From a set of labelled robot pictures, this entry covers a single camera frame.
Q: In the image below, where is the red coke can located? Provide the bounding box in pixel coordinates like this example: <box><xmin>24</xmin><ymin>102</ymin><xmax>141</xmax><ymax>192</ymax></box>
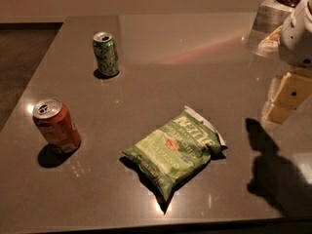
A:
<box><xmin>32</xmin><ymin>98</ymin><xmax>81</xmax><ymax>154</ymax></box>

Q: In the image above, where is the green soda can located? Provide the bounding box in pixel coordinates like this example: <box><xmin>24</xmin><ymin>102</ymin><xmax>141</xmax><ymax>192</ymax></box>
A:
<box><xmin>93</xmin><ymin>32</ymin><xmax>119</xmax><ymax>77</ymax></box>

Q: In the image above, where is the metal container box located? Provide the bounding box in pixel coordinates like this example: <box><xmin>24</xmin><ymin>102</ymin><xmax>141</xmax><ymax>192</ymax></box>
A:
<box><xmin>253</xmin><ymin>0</ymin><xmax>293</xmax><ymax>33</ymax></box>

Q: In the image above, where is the snack packet by container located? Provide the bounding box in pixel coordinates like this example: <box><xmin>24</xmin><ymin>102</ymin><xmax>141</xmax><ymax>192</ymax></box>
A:
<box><xmin>258</xmin><ymin>26</ymin><xmax>282</xmax><ymax>52</ymax></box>

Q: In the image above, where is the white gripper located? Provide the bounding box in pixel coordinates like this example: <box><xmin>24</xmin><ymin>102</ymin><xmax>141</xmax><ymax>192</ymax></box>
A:
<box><xmin>265</xmin><ymin>0</ymin><xmax>312</xmax><ymax>124</ymax></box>

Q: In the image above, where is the green jalapeno chip bag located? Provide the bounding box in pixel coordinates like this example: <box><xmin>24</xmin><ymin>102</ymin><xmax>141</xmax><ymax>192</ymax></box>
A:
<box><xmin>122</xmin><ymin>106</ymin><xmax>226</xmax><ymax>200</ymax></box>

